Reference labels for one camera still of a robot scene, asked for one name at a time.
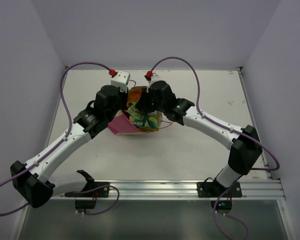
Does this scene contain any green snack bag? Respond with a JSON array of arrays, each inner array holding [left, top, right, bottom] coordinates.
[[131, 112, 161, 131]]

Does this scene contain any pink and tan paper bag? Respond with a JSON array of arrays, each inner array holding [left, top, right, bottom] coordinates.
[[108, 79, 173, 137]]

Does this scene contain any small green snack packet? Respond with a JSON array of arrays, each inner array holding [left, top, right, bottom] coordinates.
[[126, 102, 143, 119]]

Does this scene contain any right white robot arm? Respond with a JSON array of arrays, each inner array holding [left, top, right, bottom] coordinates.
[[136, 80, 263, 197]]

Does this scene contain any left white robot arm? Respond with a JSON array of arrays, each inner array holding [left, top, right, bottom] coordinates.
[[10, 85, 128, 208]]

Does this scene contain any orange snack bag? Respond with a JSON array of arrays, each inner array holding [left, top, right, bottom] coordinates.
[[127, 86, 147, 104]]

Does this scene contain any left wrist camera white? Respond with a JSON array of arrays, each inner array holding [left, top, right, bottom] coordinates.
[[110, 70, 131, 93]]

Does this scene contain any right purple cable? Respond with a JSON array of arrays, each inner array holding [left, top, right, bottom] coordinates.
[[144, 56, 281, 171]]

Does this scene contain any purple cable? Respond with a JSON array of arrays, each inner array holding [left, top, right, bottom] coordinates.
[[144, 56, 281, 171], [0, 61, 116, 217]]

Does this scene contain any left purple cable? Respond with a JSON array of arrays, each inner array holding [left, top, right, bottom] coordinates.
[[0, 61, 116, 217]]

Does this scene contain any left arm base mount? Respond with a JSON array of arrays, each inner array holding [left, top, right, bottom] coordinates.
[[64, 181, 110, 198]]

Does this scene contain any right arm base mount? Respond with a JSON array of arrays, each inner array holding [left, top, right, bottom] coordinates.
[[196, 177, 243, 198]]

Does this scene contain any aluminium front rail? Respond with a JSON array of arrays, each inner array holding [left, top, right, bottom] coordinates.
[[47, 177, 285, 200]]

